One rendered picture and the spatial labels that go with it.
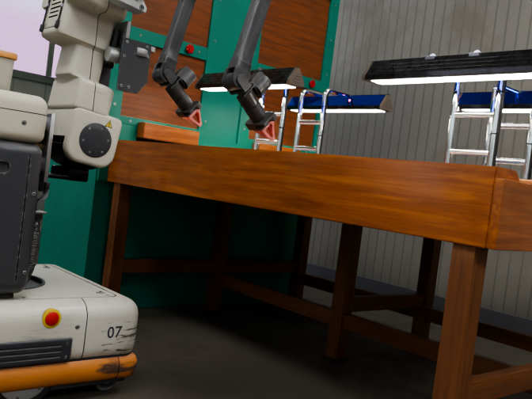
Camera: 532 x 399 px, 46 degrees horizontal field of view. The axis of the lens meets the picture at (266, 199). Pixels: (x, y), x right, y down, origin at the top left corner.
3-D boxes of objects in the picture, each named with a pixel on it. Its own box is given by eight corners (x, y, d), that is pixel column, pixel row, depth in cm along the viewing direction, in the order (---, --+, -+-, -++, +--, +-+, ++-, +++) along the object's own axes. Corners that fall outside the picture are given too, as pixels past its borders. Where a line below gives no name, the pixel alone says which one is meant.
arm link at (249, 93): (231, 96, 205) (242, 96, 201) (244, 83, 208) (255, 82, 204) (242, 112, 209) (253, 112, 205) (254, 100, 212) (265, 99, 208)
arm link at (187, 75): (150, 75, 237) (162, 73, 230) (169, 56, 242) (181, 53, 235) (170, 100, 243) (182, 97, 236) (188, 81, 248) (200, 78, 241)
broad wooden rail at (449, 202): (485, 248, 140) (496, 165, 139) (106, 180, 275) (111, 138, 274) (511, 249, 148) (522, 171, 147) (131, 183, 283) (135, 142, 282)
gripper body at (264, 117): (257, 115, 216) (247, 99, 213) (277, 115, 209) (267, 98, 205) (246, 128, 214) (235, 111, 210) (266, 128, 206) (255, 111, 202)
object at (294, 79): (289, 83, 234) (291, 64, 234) (194, 88, 281) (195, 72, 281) (304, 88, 240) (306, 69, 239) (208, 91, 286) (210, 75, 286)
